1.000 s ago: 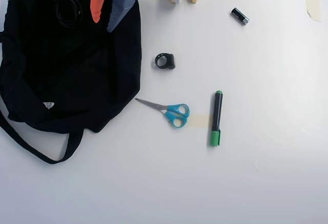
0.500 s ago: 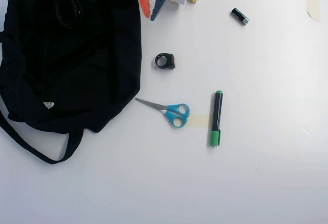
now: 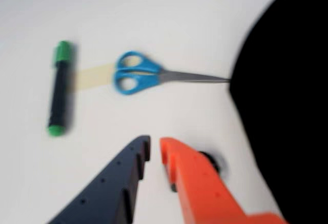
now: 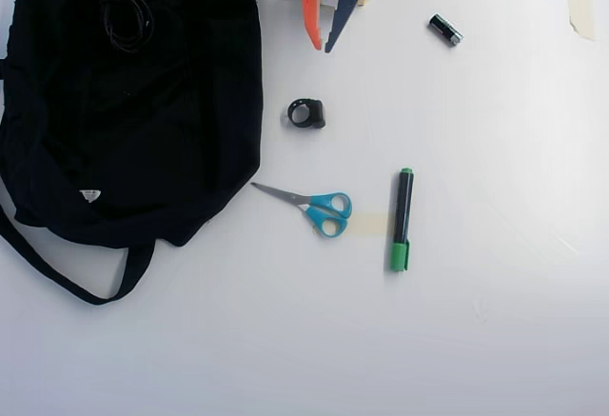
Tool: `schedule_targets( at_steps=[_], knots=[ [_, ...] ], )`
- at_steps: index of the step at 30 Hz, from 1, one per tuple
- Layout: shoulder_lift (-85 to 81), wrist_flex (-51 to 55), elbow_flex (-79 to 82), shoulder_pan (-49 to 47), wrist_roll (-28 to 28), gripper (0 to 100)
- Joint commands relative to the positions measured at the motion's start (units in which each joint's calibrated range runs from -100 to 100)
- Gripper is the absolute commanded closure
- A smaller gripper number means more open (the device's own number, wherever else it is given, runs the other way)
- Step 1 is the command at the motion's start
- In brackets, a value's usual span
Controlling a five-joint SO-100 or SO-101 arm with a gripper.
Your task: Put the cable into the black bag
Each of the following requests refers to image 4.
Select black braided USB cable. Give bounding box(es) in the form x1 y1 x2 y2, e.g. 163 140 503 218
98 0 156 53

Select black fabric bag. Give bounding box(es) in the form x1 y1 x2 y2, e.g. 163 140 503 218
0 0 265 307

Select black AA battery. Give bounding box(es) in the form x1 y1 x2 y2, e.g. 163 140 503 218
426 12 465 48

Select green black marker pen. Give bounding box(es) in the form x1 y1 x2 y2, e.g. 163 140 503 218
388 167 416 273

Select black ring strap clip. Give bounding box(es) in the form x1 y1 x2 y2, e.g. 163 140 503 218
286 96 327 130

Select blue handled scissors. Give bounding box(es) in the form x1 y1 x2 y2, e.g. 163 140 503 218
250 181 353 240

